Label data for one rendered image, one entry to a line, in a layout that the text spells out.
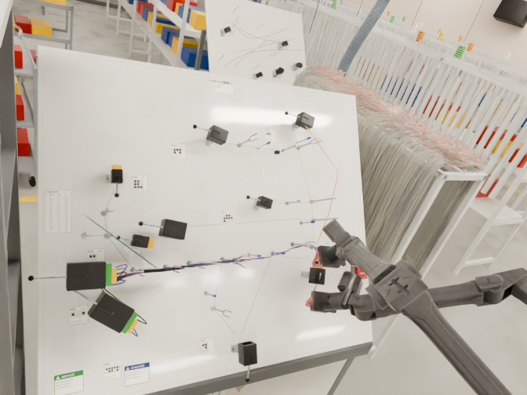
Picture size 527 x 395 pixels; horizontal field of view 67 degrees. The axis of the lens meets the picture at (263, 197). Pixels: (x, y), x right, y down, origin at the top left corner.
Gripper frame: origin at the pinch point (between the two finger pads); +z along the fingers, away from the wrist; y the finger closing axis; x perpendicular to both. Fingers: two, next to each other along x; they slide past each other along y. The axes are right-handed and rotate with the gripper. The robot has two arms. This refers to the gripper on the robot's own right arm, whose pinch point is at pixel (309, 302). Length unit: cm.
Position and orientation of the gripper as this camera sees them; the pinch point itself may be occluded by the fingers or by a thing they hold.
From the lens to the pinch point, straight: 150.1
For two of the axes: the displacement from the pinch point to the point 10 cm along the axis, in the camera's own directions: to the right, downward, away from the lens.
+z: -5.0, 2.6, 8.3
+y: -8.6, -2.3, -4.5
